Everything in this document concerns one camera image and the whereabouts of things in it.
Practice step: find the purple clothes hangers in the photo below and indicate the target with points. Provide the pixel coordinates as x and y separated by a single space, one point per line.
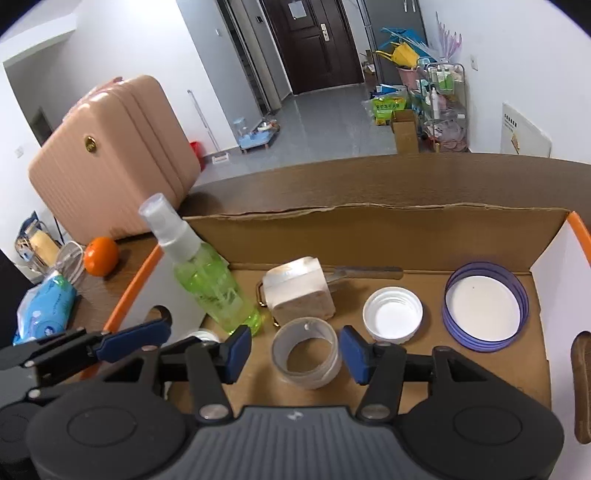
448 37

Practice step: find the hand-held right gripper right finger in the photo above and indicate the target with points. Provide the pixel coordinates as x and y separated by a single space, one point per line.
355 357

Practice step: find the dark brown door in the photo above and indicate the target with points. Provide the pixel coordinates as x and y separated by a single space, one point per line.
314 46

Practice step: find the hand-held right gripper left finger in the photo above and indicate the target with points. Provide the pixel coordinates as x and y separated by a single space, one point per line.
238 353

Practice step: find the green package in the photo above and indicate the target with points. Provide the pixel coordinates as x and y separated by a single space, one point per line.
390 110

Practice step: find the pink ribbed suitcase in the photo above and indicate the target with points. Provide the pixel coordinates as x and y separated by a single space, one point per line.
115 161

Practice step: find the green spray bottle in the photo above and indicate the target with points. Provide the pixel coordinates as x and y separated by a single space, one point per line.
207 277

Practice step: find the grey refrigerator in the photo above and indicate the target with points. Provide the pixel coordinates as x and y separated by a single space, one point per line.
406 18

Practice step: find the red cardboard box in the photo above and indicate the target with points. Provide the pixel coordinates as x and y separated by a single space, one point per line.
369 240

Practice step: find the white screw cap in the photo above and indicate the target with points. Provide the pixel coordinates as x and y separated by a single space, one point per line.
392 314

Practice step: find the small red container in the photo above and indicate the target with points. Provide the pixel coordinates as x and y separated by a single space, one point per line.
195 150

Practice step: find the small open cardboard box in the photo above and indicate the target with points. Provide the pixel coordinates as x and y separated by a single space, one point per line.
405 136

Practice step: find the yellow bag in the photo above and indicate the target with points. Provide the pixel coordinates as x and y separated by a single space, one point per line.
401 55

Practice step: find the small white square case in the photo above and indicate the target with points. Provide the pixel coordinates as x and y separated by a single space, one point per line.
300 290

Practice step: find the blue wet wipes pack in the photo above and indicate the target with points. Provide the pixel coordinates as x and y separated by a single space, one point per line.
46 304

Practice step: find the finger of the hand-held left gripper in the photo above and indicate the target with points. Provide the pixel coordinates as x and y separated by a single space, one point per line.
131 341

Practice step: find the blue jar lid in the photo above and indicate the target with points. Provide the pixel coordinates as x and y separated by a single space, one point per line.
485 309

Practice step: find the orange fruit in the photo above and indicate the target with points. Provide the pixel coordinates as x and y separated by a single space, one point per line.
101 256

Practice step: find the dark brown rounded object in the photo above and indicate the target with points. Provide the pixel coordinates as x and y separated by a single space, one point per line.
582 387

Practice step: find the pink bucket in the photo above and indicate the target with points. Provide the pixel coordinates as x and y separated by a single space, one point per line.
410 76

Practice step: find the blue clothes hangers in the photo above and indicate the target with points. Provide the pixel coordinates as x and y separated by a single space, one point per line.
404 34

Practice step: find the small white lid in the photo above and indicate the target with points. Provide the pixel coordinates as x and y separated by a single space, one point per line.
205 335

